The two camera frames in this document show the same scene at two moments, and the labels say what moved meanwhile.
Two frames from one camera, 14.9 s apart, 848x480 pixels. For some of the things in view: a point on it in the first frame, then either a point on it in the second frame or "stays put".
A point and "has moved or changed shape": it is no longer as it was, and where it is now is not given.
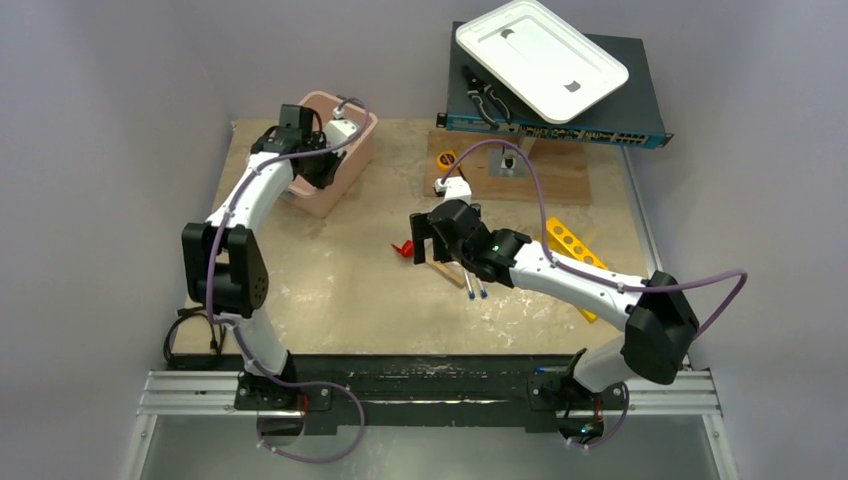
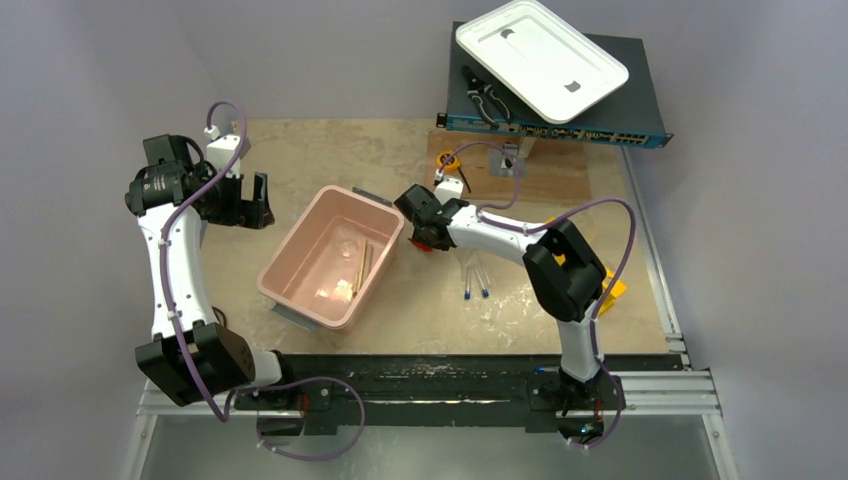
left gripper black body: [320, 167] to [224, 204]
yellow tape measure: [445, 160] stays put
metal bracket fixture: [507, 163] stays put
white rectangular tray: [538, 60] stays put
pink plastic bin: [318, 202] to [311, 276]
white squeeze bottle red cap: [407, 249] has moved or changed shape
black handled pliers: [478, 91] stays put
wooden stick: [448, 274] to [362, 265]
